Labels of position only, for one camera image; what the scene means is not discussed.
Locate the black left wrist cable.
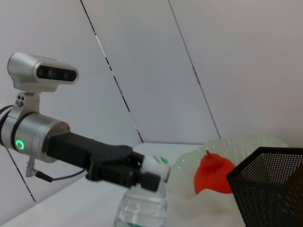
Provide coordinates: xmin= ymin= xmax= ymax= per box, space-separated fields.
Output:
xmin=25 ymin=156 xmax=89 ymax=183

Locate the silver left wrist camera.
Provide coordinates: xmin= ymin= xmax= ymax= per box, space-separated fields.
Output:
xmin=7 ymin=52 xmax=79 ymax=119

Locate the clear water bottle green label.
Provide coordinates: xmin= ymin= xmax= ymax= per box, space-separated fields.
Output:
xmin=114 ymin=155 xmax=171 ymax=227

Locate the black mesh pen holder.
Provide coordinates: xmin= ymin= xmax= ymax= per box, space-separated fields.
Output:
xmin=226 ymin=146 xmax=303 ymax=227

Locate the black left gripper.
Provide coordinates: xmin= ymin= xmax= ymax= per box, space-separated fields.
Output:
xmin=46 ymin=131 xmax=161 ymax=192

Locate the red-orange knitted orange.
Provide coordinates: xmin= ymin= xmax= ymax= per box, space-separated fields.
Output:
xmin=193 ymin=149 xmax=237 ymax=195

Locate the green glass fruit bowl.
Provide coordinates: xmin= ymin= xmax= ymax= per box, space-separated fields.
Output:
xmin=169 ymin=133 xmax=290 ymax=207

